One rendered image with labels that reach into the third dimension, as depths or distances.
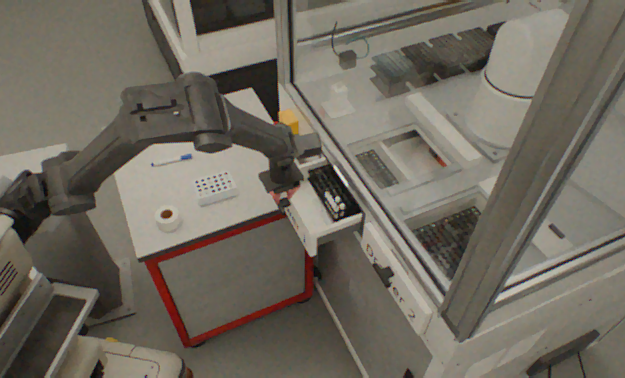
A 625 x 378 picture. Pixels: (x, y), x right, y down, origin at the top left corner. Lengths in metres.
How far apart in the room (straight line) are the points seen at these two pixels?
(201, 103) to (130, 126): 0.10
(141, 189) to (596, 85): 1.34
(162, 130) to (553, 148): 0.52
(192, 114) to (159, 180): 0.97
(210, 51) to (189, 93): 1.23
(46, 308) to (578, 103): 1.00
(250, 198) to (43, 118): 2.06
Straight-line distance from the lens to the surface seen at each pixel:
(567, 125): 0.68
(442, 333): 1.17
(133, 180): 1.69
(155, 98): 0.71
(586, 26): 0.63
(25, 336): 1.12
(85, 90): 3.51
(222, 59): 1.97
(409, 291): 1.18
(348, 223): 1.32
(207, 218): 1.52
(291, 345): 2.11
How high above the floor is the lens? 1.93
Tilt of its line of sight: 49 degrees down
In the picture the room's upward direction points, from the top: straight up
